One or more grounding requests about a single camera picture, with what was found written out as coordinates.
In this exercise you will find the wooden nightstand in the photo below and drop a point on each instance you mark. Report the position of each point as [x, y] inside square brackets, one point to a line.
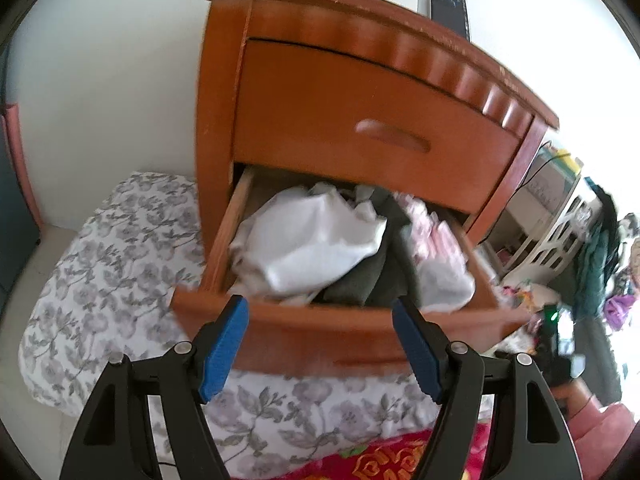
[215, 110]

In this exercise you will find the grey floral mattress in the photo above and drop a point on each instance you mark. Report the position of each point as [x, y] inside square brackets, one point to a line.
[100, 285]

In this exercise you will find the white pink-trimmed underwear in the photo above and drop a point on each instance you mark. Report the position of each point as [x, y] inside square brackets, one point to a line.
[445, 285]

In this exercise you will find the purple cloth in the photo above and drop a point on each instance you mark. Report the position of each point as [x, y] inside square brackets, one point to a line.
[620, 305]

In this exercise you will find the white small shelf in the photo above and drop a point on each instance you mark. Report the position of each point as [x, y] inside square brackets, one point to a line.
[530, 210]

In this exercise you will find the grey white plush toy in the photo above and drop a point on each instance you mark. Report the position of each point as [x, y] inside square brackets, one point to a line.
[629, 225]

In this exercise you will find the red floral blanket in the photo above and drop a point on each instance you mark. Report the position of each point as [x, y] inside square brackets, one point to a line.
[380, 455]

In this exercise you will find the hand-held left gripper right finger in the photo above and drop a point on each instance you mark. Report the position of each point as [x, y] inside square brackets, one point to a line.
[417, 345]

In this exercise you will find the yellow plastic item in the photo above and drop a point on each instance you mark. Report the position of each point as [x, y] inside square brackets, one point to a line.
[567, 157]

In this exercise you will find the white wall charger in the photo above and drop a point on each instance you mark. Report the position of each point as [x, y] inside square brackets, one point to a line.
[424, 6]

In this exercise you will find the pink door frame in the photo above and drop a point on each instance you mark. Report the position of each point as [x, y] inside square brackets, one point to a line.
[20, 160]

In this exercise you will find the dark grey underwear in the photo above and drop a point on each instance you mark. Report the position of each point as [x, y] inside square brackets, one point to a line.
[360, 280]

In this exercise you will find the white lattice basket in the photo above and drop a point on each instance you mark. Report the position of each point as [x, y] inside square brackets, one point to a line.
[550, 250]

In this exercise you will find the pink underwear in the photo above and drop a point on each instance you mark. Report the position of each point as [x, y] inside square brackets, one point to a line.
[435, 240]

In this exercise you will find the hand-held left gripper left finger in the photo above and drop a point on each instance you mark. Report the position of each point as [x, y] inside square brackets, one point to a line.
[225, 350]

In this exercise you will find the wooden drawer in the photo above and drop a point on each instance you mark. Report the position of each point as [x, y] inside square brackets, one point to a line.
[325, 100]
[310, 330]

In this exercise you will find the dark blue door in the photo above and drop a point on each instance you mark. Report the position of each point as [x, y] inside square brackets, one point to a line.
[15, 240]

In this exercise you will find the black phone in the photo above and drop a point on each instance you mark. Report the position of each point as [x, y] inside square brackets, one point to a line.
[447, 5]

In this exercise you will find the pink cushion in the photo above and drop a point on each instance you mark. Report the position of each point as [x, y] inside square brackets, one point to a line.
[600, 415]

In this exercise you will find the closed wooden drawer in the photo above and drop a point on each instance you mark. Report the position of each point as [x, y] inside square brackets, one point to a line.
[325, 100]

